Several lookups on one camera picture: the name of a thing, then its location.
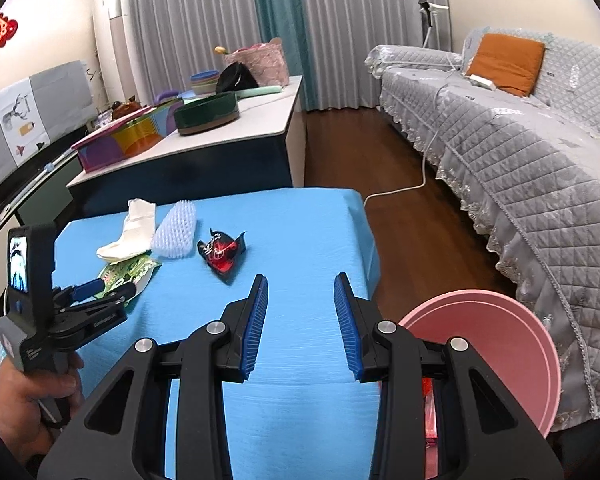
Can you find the white bubble foam wrap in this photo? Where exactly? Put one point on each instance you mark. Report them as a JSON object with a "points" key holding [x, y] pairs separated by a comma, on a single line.
{"points": [[175, 230]]}

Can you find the colourful tin box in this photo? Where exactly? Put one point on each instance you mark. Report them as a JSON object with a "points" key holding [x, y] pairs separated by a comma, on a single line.
{"points": [[130, 137]]}

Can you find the grey curtain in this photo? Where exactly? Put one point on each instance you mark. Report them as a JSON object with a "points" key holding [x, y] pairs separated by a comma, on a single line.
{"points": [[370, 20], [190, 15]]}

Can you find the grey quilted sofa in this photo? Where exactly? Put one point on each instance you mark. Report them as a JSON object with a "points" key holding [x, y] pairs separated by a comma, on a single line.
{"points": [[530, 170]]}

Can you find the black clip on white arm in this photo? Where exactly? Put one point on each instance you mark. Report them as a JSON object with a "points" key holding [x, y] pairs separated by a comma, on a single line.
{"points": [[430, 10]]}

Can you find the pink basket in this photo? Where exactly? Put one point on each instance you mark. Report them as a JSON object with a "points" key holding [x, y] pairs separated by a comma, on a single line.
{"points": [[265, 62]]}

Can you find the brown teapot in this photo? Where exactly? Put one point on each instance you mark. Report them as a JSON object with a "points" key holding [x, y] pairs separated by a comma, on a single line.
{"points": [[126, 110]]}

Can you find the white standing air conditioner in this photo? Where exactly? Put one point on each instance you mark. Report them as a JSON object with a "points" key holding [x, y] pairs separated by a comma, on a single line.
{"points": [[115, 50]]}

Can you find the pink plastic basin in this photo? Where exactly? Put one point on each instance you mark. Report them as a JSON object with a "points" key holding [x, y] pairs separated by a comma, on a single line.
{"points": [[480, 320]]}

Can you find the white crumpled paper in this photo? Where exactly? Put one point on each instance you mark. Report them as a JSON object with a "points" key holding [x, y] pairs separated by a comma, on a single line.
{"points": [[132, 235]]}

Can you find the green snack packet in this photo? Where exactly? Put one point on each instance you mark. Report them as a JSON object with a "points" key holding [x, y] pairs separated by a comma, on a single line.
{"points": [[135, 272]]}

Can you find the teal curtain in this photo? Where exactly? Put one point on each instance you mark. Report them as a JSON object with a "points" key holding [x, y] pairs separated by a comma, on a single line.
{"points": [[280, 20]]}

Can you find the green round tin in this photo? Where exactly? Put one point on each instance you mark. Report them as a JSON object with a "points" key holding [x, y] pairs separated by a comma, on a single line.
{"points": [[205, 115]]}

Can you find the television with grey cover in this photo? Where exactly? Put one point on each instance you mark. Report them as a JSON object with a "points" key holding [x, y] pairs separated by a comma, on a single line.
{"points": [[10, 125]]}

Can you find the small yellow ornament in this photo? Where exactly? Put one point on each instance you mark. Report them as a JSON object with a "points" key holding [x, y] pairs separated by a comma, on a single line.
{"points": [[221, 50]]}

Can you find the white top coffee table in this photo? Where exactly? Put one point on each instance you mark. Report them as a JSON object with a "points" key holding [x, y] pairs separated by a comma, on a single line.
{"points": [[240, 120]]}

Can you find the mint green case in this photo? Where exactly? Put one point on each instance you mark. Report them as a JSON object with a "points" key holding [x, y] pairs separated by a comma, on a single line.
{"points": [[260, 91]]}

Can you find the person's left hand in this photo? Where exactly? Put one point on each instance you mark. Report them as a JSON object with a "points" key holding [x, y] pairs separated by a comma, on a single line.
{"points": [[15, 410]]}

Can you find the stack of coloured bowls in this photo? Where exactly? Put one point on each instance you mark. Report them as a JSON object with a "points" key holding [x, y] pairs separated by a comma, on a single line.
{"points": [[204, 82]]}

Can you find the white power strip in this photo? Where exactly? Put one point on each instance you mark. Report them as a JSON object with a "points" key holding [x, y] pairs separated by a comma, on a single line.
{"points": [[482, 81]]}

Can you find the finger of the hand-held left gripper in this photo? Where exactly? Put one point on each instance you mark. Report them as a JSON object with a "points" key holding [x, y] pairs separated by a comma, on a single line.
{"points": [[122, 292], [92, 288]]}

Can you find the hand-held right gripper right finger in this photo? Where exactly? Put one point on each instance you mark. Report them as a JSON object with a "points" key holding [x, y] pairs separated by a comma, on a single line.
{"points": [[347, 330]]}

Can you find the white rod with blue knob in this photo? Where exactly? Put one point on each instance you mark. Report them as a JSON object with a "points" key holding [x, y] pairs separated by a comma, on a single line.
{"points": [[47, 165]]}

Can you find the black red snack wrapper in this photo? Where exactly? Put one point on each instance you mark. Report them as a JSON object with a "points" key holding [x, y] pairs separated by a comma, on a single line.
{"points": [[222, 255]]}

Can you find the blue tablecloth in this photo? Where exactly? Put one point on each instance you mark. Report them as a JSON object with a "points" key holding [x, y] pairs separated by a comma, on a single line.
{"points": [[290, 230]]}

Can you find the orange cushion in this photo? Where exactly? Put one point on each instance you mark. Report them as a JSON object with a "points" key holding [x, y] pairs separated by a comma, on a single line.
{"points": [[505, 62]]}

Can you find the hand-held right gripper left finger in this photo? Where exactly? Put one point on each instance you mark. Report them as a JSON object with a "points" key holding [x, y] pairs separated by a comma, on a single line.
{"points": [[255, 330]]}

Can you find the television cabinet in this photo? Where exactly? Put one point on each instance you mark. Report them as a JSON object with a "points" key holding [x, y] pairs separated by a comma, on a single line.
{"points": [[45, 200]]}

